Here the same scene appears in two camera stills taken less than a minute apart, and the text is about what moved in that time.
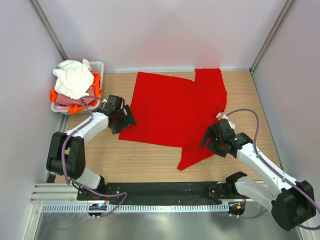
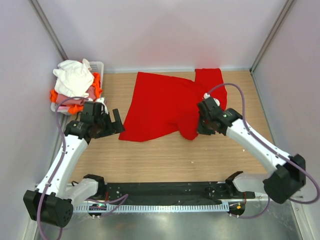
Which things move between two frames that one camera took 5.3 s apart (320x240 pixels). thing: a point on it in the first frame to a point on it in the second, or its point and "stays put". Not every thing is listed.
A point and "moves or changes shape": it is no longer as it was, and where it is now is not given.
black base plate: x=197 y=192 stays put
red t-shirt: x=173 y=112 moves or changes shape
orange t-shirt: x=74 y=109 stays put
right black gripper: x=211 y=134 to x=200 y=129
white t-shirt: x=73 y=78 stays put
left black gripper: x=128 y=120 to x=114 y=127
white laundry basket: x=97 y=67 stays put
